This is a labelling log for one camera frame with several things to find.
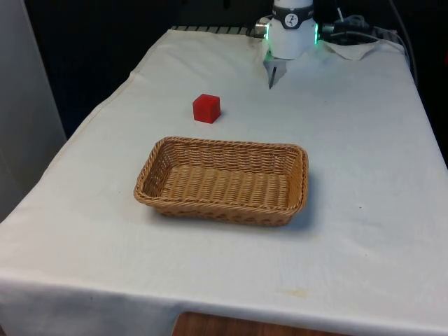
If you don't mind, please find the wicker basket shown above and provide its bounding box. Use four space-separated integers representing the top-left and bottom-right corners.
133 136 310 227

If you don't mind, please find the red cube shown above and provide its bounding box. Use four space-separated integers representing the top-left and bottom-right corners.
192 93 222 124

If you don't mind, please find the black cable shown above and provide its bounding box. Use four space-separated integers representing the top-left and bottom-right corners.
322 30 382 46

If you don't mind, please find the grey cable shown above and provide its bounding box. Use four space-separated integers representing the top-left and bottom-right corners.
391 0 419 85

